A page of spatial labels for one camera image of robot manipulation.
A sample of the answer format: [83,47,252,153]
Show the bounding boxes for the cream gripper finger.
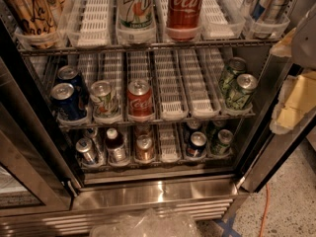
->
[270,70,316,134]
[270,28,296,57]

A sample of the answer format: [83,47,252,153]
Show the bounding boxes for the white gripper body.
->
[291,3,316,69]

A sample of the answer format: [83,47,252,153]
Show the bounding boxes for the blue pepsi can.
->
[56,65,89,105]
[50,83,87,121]

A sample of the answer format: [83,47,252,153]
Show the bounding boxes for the rear green can middle shelf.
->
[218,57,246,97]

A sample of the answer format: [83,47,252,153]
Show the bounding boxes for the green can shelf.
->
[211,129,233,156]
[218,57,246,97]
[225,74,258,110]

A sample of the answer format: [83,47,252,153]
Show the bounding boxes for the front green can middle shelf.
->
[225,74,258,110]

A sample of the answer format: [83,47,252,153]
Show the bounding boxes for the steel fridge door right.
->
[234,3,316,194]

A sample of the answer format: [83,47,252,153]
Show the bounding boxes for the green can bottom shelf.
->
[211,129,233,156]

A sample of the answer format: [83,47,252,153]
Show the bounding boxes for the red coca-cola can top shelf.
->
[166,0,202,41]

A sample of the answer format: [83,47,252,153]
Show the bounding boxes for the red coca-cola can shelf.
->
[127,79,152,117]
[166,0,202,41]

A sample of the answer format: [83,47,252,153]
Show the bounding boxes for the blue can bottom shelf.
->
[186,131,206,158]

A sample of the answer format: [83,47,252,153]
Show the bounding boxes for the red coca-cola can middle shelf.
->
[127,79,152,117]

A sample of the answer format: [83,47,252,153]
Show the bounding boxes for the white 7up can top shelf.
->
[117,0,153,30]

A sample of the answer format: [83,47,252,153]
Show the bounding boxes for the white 7up can shelf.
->
[117,0,153,30]
[90,80,119,119]

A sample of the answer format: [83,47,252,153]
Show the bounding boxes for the copper can bottom shelf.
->
[136,134,154,161]

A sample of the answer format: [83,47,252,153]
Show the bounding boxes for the white 7up can middle shelf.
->
[90,80,119,119]

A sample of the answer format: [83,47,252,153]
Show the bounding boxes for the silver can bottom shelf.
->
[76,137,98,165]

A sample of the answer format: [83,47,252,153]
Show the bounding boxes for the gold la croix can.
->
[4,0,56,49]

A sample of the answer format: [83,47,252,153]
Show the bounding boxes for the glass fridge door left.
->
[0,18,80,217]

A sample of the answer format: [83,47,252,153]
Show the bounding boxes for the blue tape cross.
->
[215,215,243,237]

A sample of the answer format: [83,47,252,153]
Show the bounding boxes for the dark bottle white cap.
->
[105,127,126,163]

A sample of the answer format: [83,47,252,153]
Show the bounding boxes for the top wire shelf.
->
[18,39,278,56]

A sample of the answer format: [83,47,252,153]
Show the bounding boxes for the wire shelf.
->
[18,39,278,56]
[56,110,255,130]

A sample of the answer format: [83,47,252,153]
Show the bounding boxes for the middle wire shelf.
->
[56,110,255,130]

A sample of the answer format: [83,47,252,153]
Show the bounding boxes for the orange cable on floor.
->
[258,183,271,237]

